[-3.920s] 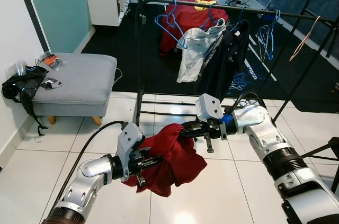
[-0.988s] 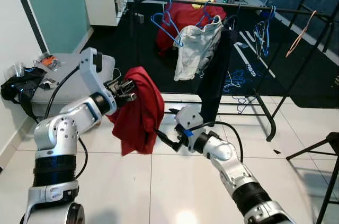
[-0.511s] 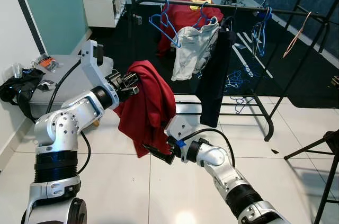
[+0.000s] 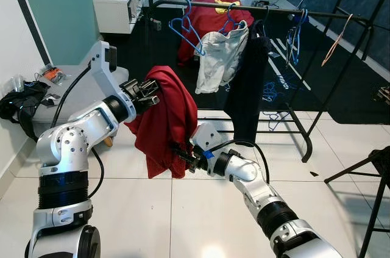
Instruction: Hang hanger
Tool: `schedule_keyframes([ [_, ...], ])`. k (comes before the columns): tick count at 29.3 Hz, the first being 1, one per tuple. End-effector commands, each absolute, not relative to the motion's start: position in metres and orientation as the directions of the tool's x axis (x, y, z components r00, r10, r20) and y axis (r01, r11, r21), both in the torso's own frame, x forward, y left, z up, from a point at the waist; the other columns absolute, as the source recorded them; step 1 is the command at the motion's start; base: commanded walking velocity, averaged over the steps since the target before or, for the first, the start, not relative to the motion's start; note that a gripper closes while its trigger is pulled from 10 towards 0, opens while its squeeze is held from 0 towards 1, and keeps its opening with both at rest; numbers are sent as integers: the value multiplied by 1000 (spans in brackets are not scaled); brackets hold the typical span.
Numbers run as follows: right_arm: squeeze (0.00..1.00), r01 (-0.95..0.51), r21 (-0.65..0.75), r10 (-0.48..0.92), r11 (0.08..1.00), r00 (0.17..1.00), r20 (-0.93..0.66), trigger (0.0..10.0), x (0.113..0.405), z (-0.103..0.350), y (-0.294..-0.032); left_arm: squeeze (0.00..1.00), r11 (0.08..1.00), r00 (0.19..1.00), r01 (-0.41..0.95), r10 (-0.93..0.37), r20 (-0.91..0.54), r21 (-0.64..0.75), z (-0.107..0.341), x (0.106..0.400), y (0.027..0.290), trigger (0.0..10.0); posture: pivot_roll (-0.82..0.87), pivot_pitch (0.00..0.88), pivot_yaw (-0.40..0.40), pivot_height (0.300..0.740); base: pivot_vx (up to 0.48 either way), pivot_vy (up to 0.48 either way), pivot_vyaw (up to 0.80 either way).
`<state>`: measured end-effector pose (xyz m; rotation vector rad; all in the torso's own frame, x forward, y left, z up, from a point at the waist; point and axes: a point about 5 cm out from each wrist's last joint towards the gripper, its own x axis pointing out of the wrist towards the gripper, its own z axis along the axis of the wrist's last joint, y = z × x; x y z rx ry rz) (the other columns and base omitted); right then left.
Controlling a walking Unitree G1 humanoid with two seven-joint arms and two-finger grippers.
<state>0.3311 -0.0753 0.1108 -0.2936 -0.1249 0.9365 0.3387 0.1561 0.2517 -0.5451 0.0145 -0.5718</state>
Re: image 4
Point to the red shirt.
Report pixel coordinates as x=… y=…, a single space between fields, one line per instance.
x=164 y=124

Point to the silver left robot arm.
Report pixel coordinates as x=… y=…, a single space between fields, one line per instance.
x=67 y=148

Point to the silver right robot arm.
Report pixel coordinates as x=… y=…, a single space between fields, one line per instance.
x=256 y=191

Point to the pale blue plastic hanger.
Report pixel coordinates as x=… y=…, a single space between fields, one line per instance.
x=271 y=92

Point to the pink plastic hanger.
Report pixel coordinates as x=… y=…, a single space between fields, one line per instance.
x=341 y=33

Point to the small grey box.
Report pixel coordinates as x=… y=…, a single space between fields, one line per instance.
x=157 y=25

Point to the white cabinet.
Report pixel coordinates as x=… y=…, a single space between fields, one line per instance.
x=116 y=17

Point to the white shirt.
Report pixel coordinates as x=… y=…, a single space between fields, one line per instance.
x=219 y=63

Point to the orange black package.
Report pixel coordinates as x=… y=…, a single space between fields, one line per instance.
x=53 y=75

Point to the navy shirt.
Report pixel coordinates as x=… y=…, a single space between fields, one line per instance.
x=250 y=87

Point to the red draped cloth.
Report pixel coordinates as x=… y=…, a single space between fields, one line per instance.
x=213 y=20

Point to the black bag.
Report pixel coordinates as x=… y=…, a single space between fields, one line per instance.
x=24 y=102

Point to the clear plastic cup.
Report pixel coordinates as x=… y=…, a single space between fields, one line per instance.
x=17 y=83

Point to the yellow cloth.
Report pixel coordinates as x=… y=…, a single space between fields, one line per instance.
x=225 y=7

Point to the black metal clothes rack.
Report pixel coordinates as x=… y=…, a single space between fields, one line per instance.
x=274 y=11

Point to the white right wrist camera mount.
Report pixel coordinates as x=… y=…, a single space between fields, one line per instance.
x=207 y=136

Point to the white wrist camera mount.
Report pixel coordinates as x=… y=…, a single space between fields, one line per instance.
x=97 y=66
x=207 y=136

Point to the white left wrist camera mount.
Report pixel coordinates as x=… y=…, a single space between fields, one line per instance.
x=97 y=66

